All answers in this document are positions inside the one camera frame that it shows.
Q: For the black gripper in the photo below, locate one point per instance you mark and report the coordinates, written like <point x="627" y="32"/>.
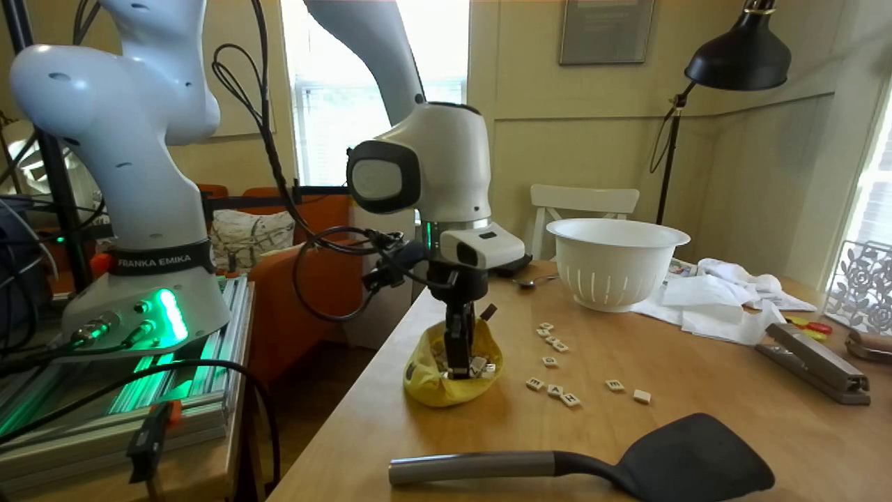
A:
<point x="457" y="285"/>

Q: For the yellow banana-shaped cloth bag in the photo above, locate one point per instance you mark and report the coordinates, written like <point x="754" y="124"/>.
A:
<point x="431" y="382"/>

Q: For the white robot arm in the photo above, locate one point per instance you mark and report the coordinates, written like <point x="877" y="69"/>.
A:
<point x="120" y="113"/>

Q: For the white chair back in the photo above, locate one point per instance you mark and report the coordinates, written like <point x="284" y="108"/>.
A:
<point x="552" y="201"/>

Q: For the white plastic colander bowl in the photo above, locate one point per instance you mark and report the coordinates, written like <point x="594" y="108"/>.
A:
<point x="608" y="262"/>

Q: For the orange armchair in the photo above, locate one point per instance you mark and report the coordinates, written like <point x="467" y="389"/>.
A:
<point x="300" y="297"/>

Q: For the patterned cushion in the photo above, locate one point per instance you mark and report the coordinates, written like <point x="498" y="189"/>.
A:
<point x="242" y="237"/>

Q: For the white crumpled cloth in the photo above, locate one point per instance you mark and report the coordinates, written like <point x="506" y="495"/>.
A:
<point x="721" y="300"/>

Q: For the black desk lamp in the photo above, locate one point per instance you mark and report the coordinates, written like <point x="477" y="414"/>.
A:
<point x="747" y="57"/>

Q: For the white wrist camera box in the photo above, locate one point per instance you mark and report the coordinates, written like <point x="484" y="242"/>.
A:
<point x="484" y="249"/>

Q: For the black spatula with metal handle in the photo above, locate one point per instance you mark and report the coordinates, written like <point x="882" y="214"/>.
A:
<point x="693" y="459"/>

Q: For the framed picture on wall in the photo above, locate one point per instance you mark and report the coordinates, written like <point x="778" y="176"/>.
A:
<point x="603" y="32"/>

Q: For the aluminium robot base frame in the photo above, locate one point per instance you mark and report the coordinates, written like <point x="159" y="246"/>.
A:
<point x="81" y="414"/>

